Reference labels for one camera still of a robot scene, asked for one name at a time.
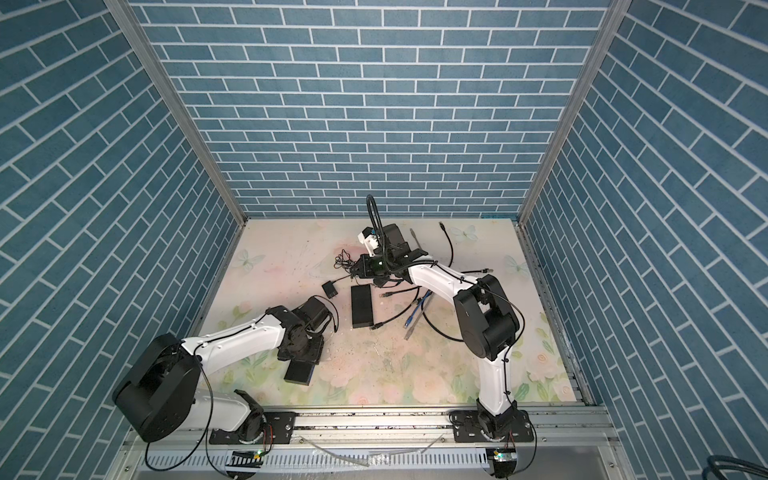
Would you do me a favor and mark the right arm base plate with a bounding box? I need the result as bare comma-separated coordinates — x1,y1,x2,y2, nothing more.
448,408,534,443

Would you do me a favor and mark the aluminium front rail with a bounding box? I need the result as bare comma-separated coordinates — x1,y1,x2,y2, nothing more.
148,405,619,451

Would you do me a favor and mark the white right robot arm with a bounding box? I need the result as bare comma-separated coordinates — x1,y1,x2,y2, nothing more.
351,224,522,419

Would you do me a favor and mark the black power adapter left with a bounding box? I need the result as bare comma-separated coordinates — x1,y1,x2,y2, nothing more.
321,280,338,299

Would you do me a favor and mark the thin black ethernet cable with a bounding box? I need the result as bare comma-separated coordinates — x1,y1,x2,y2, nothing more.
437,221,455,268

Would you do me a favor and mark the thick black looped cable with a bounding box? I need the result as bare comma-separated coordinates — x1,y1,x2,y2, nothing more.
419,293,466,344

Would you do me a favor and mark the black network switch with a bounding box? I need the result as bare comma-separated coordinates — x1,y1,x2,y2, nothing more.
351,284,374,329
283,359,318,386

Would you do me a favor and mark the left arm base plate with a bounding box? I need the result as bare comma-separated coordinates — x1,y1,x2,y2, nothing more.
208,411,297,447

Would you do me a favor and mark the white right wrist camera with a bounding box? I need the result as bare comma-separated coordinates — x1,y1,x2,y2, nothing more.
358,227,381,256

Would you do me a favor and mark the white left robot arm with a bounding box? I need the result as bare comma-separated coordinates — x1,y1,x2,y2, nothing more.
112,296,339,444

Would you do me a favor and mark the black short ethernet cable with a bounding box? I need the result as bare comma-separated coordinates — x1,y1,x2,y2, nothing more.
370,284,424,332

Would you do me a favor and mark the blue ethernet cable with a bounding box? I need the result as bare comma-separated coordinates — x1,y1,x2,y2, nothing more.
403,290,433,330

